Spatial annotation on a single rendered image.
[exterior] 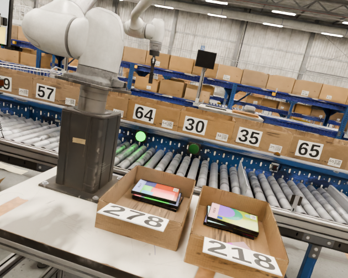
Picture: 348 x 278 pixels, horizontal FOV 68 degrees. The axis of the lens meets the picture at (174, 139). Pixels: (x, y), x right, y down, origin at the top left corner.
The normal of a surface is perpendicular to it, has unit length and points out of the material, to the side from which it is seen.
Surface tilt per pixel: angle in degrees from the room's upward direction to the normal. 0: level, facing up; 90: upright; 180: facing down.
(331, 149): 91
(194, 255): 90
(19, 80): 91
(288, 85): 89
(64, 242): 0
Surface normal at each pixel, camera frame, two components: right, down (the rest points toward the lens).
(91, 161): -0.21, 0.19
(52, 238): 0.19, -0.95
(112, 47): 0.71, 0.26
